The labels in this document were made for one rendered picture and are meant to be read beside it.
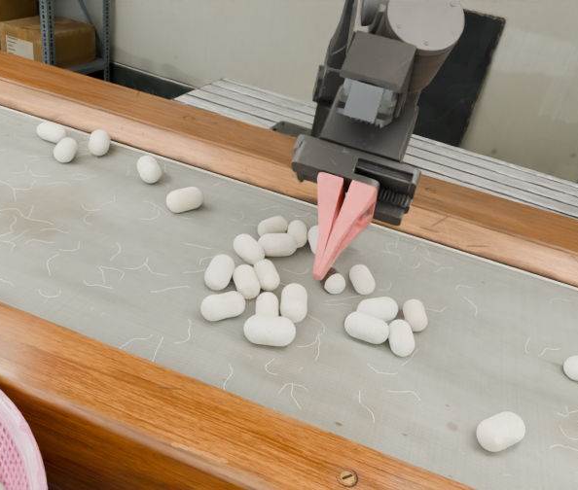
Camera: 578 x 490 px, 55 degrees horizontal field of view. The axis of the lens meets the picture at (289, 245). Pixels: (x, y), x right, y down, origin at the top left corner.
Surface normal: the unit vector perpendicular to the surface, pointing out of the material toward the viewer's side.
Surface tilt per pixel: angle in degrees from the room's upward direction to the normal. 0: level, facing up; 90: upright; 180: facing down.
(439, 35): 43
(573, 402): 0
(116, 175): 0
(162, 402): 0
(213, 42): 90
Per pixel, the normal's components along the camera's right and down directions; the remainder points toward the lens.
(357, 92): -0.27, 0.26
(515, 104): -0.37, 0.44
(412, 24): 0.10, -0.25
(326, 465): 0.17, -0.83
